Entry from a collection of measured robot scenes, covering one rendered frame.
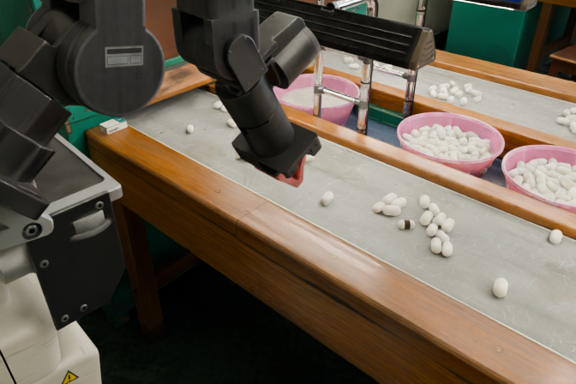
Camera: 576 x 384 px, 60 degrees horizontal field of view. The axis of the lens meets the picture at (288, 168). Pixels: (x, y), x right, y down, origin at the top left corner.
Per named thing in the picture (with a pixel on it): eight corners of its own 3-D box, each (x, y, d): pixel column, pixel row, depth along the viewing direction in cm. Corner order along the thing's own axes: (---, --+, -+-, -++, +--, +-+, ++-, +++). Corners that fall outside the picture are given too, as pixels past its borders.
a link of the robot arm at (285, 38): (171, 32, 52) (222, 51, 47) (244, -36, 55) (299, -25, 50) (221, 109, 61) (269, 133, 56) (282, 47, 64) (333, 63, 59)
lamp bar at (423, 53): (415, 73, 92) (421, 33, 88) (196, 13, 127) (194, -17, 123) (435, 61, 97) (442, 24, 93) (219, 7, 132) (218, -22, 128)
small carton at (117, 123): (107, 135, 130) (106, 128, 129) (100, 130, 132) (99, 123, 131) (128, 127, 134) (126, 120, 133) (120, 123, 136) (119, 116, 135)
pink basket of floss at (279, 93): (363, 137, 148) (365, 107, 143) (273, 137, 147) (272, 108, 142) (351, 99, 170) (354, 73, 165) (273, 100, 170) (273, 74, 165)
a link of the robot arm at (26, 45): (-21, 70, 40) (3, 89, 36) (63, -26, 41) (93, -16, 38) (69, 130, 47) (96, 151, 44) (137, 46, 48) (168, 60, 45)
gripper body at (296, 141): (267, 117, 68) (245, 79, 62) (323, 143, 61) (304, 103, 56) (235, 153, 66) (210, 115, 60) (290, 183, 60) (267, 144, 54)
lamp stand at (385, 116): (409, 133, 150) (431, -25, 126) (354, 113, 161) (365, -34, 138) (439, 112, 162) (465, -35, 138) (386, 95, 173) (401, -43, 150)
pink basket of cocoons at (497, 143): (495, 203, 119) (504, 170, 114) (384, 182, 127) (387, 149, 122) (497, 151, 141) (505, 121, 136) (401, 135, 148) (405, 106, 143)
